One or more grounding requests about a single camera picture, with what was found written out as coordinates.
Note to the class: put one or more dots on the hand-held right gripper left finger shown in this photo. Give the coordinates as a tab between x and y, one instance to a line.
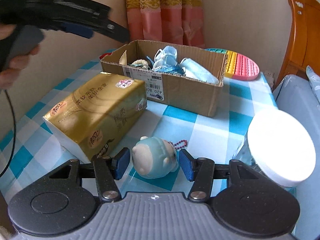
122	163

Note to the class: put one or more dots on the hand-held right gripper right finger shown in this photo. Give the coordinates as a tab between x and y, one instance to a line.
186	165

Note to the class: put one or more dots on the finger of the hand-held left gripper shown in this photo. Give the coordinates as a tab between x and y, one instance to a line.
80	31
100	17

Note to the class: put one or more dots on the blue and white plush toy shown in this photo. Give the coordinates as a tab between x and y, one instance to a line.
152	157

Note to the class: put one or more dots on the cardboard box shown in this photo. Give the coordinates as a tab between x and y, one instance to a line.
190	97

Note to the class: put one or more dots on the blue face mask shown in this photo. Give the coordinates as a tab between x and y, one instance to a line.
197	71
165	56

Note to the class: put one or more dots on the blue tassel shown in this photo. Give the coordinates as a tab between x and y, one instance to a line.
170	69

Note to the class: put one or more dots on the person's left hand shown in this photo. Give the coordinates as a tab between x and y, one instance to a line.
18	62

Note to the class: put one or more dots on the red folding fan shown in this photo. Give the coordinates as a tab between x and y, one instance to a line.
107	54

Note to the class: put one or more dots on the blue checkered tablecloth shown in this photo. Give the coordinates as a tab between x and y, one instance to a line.
220	120

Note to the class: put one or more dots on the gold tissue pack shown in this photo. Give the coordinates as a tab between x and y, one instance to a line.
95	110

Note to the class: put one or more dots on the pink curtain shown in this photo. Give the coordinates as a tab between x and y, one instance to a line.
162	17

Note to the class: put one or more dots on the clear jar with white lid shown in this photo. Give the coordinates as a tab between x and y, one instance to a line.
280	145

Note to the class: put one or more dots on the rainbow pop bubble toy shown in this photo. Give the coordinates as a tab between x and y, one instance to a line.
242	66

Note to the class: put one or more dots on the bed with blue sheet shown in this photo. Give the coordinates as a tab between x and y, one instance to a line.
297	100

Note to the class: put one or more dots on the blue floral pillow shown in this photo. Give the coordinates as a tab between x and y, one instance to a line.
314	82

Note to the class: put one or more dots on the wooden headboard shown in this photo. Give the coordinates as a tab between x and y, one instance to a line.
305	35

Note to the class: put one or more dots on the white wall charger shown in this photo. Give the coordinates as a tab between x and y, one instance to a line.
269	75

